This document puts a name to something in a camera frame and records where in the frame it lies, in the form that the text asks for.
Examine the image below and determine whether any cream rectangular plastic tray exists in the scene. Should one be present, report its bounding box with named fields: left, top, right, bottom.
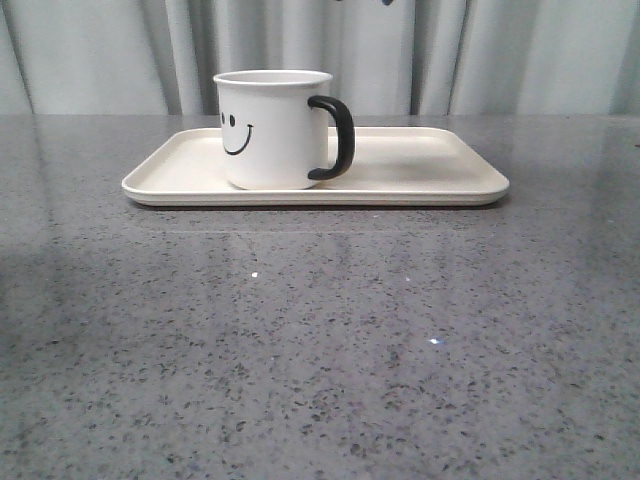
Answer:
left=121, top=127, right=510, bottom=207

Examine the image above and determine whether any white smiley mug black handle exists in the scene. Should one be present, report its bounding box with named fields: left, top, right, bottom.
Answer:
left=213, top=70, right=356, bottom=190

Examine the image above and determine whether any pale grey pleated curtain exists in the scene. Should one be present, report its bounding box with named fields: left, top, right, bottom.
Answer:
left=1, top=1, right=639, bottom=115

